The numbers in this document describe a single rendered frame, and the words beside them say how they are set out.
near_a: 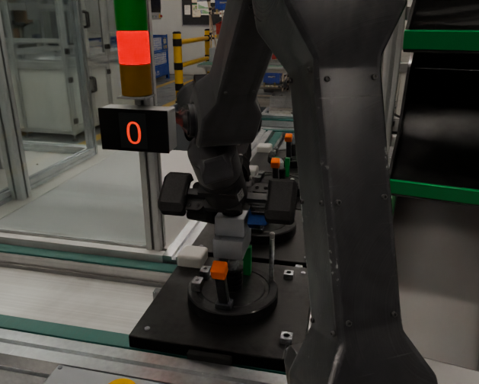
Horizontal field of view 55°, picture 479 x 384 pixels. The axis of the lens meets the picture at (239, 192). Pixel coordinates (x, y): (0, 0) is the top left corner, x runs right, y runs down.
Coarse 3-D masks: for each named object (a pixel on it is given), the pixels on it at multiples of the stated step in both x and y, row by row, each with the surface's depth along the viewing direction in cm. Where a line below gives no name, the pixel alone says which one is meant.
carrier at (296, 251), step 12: (300, 216) 101; (204, 228) 96; (252, 228) 89; (264, 228) 91; (276, 228) 91; (288, 228) 91; (300, 228) 96; (204, 240) 90; (252, 240) 89; (264, 240) 88; (276, 240) 89; (288, 240) 90; (300, 240) 90; (252, 252) 86; (264, 252) 86; (276, 252) 86; (288, 252) 86; (300, 252) 86; (288, 264) 83; (300, 264) 82
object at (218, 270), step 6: (222, 258) 64; (216, 264) 61; (222, 264) 61; (210, 270) 61; (216, 270) 61; (222, 270) 61; (216, 276) 61; (222, 276) 61; (216, 282) 63; (222, 282) 62; (216, 288) 64; (222, 288) 63; (222, 294) 64; (228, 294) 66; (222, 300) 65; (228, 300) 65
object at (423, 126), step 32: (416, 64) 70; (448, 64) 69; (416, 96) 66; (448, 96) 65; (416, 128) 61; (448, 128) 60; (416, 160) 57; (448, 160) 56; (416, 192) 52; (448, 192) 50
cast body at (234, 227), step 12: (216, 216) 65; (228, 216) 65; (240, 216) 65; (216, 228) 66; (228, 228) 65; (240, 228) 65; (216, 240) 65; (228, 240) 65; (240, 240) 65; (216, 252) 66; (228, 252) 66; (240, 252) 65
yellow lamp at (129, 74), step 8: (120, 64) 74; (144, 64) 74; (120, 72) 74; (128, 72) 73; (136, 72) 73; (144, 72) 73; (120, 80) 75; (128, 80) 73; (136, 80) 73; (144, 80) 74; (128, 88) 74; (136, 88) 74; (144, 88) 74; (128, 96) 74; (136, 96) 74
